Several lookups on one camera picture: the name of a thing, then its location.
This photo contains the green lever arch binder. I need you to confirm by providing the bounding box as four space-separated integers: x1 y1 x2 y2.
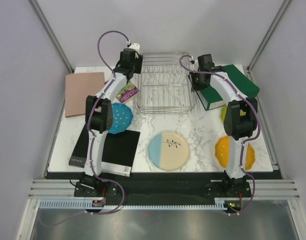
197 64 260 111

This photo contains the blue slotted cable duct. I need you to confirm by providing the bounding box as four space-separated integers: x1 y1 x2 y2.
39 199 241 210

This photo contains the pink folder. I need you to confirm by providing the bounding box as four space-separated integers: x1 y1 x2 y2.
65 72 105 118

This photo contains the purple paperback book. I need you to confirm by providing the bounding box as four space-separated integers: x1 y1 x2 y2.
116 81 140 104

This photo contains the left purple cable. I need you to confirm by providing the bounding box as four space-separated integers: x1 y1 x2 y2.
37 30 132 228

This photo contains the orange polka dot plate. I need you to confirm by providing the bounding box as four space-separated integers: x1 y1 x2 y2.
215 135 256 171

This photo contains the black binder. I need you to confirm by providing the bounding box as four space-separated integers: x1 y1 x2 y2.
68 126 140 177

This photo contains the green polka dot plate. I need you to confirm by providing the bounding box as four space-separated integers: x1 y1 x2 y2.
220 105 246 122

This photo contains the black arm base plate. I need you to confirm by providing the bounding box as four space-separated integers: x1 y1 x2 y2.
71 172 252 198

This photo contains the cream and blue plate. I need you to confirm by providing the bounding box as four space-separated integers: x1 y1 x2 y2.
148 131 190 172

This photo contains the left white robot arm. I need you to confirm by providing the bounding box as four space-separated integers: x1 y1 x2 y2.
74 43 143 197

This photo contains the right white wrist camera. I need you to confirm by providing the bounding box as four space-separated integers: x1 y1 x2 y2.
189 56 195 64

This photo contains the wire dish rack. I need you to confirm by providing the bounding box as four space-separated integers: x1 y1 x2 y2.
136 51 196 114

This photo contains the blue polka dot plate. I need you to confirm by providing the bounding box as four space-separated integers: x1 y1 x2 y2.
108 102 133 134

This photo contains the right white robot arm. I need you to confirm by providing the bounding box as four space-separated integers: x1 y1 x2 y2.
189 54 261 197

